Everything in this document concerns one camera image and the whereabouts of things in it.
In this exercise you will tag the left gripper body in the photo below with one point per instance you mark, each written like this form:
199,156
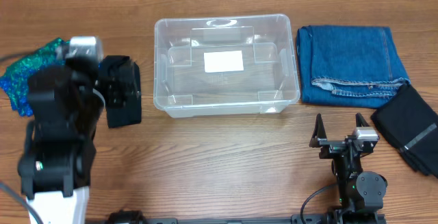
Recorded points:
110,90

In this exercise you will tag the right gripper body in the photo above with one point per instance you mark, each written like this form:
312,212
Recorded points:
330,147

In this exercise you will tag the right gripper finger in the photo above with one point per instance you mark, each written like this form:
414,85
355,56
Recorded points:
318,138
360,121

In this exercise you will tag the black socks bundle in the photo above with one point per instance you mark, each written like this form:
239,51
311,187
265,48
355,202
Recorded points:
119,117

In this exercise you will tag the blue green sparkly fabric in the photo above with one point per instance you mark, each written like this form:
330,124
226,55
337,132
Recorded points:
14,80

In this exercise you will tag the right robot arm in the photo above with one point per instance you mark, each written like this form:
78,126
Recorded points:
360,192

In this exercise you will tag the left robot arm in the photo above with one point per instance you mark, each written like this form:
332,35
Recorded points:
67,101

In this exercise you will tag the black folded cloth right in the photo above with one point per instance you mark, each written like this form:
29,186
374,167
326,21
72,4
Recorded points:
409,125

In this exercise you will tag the folded blue denim jeans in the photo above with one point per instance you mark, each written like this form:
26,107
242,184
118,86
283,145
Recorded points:
349,66

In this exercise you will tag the clear plastic storage bin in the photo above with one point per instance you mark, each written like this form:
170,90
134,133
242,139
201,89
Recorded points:
267,85

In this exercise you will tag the white label in bin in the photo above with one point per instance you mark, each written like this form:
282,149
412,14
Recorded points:
225,61

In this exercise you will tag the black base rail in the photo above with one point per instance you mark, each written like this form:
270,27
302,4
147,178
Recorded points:
294,219

